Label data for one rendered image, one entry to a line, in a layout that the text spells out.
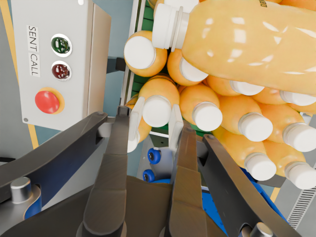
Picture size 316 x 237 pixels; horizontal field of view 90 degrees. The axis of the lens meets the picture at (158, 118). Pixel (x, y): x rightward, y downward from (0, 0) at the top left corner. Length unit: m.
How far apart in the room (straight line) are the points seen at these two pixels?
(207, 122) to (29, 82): 0.27
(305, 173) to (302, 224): 2.38
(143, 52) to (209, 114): 0.12
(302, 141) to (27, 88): 0.42
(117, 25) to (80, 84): 1.16
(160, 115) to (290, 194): 2.17
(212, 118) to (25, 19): 0.29
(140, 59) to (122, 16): 1.19
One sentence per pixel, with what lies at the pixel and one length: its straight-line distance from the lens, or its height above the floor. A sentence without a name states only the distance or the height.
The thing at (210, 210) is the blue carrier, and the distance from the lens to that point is 0.47.
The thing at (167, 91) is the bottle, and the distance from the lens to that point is 0.24.
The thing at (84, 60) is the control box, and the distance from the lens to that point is 0.26.
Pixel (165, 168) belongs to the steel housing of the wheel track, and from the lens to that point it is 0.52.
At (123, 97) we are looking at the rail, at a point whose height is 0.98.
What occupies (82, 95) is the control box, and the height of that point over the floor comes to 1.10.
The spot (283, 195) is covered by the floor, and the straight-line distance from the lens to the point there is 2.29.
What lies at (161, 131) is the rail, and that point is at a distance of 0.41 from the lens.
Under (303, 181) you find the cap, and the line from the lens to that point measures 0.37.
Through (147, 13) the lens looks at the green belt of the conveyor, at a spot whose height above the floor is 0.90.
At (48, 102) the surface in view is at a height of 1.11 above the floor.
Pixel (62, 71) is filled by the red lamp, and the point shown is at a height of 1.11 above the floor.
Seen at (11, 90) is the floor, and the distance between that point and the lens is 1.91.
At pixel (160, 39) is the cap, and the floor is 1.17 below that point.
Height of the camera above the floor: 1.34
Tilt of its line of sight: 70 degrees down
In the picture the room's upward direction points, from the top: 174 degrees counter-clockwise
